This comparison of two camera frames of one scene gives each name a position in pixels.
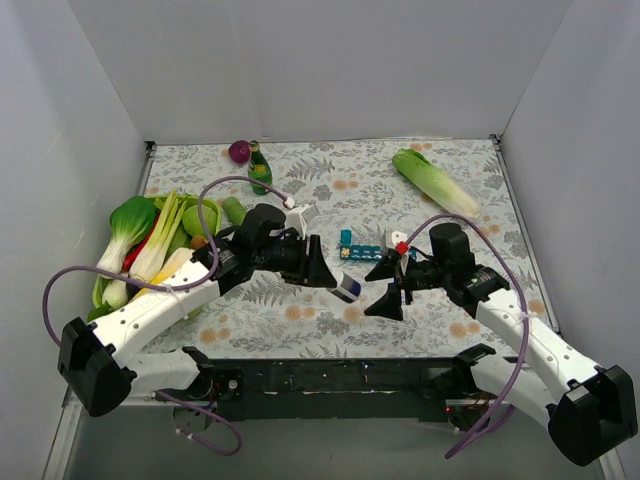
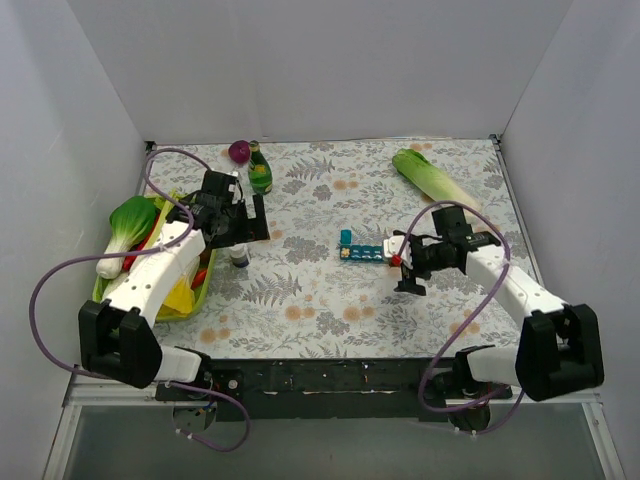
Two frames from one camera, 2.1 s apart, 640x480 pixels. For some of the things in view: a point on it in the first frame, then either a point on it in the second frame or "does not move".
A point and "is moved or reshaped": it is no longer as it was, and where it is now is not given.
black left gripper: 306,260 to 256,220
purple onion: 239,151 does not move
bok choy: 130,221 does not move
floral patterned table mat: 406,220 does not move
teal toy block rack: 351,251 does not move
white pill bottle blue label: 348,290 is moved or reshaped
